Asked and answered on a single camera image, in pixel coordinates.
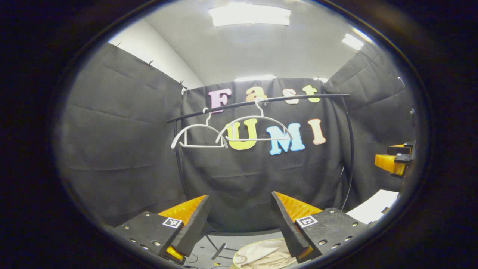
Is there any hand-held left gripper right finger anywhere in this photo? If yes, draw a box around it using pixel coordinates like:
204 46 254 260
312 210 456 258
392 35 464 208
271 191 370 263

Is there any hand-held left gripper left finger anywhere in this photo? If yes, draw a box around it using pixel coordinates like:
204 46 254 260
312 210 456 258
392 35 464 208
110 194 211 265

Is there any cream long-sleeved shirt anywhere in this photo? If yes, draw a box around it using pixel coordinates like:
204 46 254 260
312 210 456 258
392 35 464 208
237 241 295 269

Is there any round cream laundry hamper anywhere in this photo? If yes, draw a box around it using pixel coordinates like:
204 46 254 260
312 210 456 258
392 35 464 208
232 238 299 269

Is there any white plastic hanger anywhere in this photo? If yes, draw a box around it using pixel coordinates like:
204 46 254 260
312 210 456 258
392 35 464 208
215 98 294 143
171 108 228 149

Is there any white flat board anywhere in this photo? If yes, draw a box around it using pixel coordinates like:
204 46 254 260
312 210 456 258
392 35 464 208
345 189 399 225

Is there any small ceiling light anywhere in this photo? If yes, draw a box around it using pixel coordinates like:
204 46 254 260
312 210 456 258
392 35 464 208
342 33 364 51

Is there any black backdrop cloth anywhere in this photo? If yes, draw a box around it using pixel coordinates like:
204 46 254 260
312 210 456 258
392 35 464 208
60 43 417 232

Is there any large rectangular ceiling light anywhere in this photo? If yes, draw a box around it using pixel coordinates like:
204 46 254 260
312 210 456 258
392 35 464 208
208 4 291 27

